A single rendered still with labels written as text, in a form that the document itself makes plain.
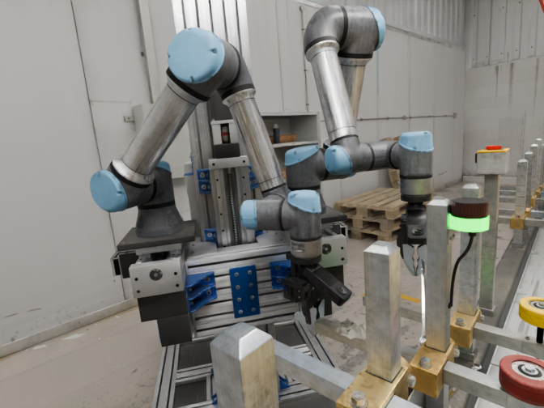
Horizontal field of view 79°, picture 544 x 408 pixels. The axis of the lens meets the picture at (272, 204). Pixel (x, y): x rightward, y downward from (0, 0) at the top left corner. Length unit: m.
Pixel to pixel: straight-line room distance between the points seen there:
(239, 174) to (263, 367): 0.95
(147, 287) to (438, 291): 0.72
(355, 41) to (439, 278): 0.68
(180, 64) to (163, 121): 0.15
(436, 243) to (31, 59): 2.71
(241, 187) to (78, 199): 1.87
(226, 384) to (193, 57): 0.66
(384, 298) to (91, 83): 2.72
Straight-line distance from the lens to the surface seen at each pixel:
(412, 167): 0.86
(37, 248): 2.88
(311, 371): 0.55
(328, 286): 0.78
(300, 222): 0.75
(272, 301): 1.18
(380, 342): 0.50
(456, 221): 0.66
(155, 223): 1.07
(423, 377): 0.74
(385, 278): 0.45
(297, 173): 1.10
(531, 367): 0.72
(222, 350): 0.27
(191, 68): 0.79
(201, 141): 1.24
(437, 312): 0.74
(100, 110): 2.93
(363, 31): 1.07
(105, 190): 0.96
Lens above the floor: 1.30
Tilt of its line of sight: 11 degrees down
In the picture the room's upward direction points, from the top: 5 degrees counter-clockwise
